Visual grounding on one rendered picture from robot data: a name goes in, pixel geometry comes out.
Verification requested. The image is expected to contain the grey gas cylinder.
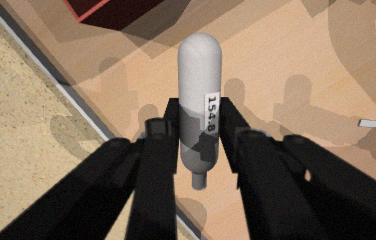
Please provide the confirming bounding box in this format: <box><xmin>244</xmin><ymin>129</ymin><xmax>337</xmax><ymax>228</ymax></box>
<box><xmin>177</xmin><ymin>33</ymin><xmax>222</xmax><ymax>191</ymax></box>

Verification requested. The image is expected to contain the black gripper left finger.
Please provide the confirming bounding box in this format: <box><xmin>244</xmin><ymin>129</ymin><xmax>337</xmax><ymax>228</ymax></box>
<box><xmin>0</xmin><ymin>98</ymin><xmax>180</xmax><ymax>240</ymax></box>

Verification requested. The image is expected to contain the red open box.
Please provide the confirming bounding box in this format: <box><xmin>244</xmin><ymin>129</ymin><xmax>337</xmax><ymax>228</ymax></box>
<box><xmin>63</xmin><ymin>0</ymin><xmax>164</xmax><ymax>31</ymax></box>

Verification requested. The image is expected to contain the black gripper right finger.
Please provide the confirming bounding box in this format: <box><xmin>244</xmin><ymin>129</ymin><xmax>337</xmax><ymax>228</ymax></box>
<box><xmin>219</xmin><ymin>97</ymin><xmax>376</xmax><ymax>240</ymax></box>

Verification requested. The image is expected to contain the dark table edge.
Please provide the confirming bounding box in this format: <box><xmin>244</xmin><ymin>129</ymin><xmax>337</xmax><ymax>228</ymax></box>
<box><xmin>0</xmin><ymin>5</ymin><xmax>206</xmax><ymax>240</ymax></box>

